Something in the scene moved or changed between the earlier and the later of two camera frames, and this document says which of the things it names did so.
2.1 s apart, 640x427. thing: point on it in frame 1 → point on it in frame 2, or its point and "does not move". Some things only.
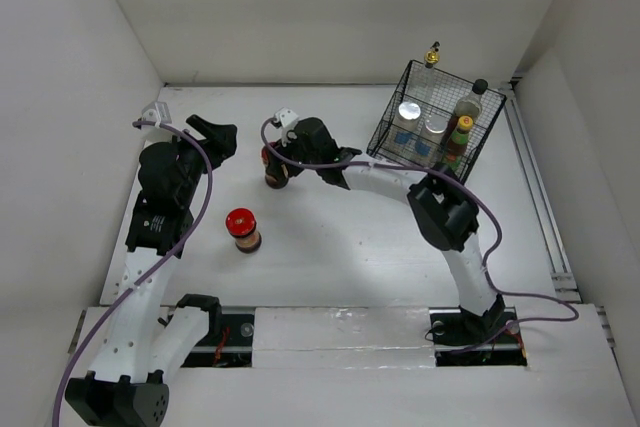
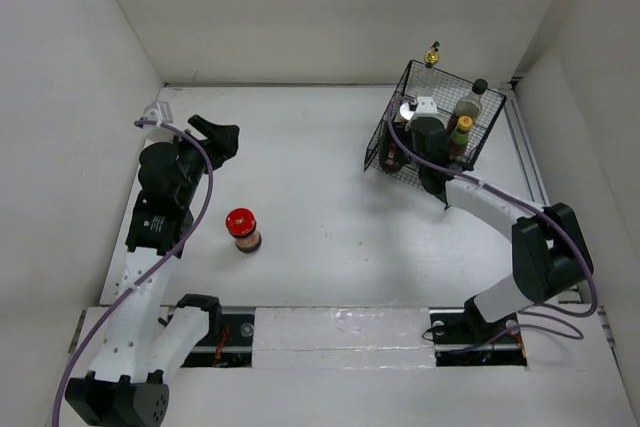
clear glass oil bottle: [431, 92] does not move
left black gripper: [219, 137] does not move
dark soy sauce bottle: [470, 106] does not move
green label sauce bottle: [458, 144] does not move
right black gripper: [293, 138] → [411, 129]
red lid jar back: [276, 169] → [391, 157]
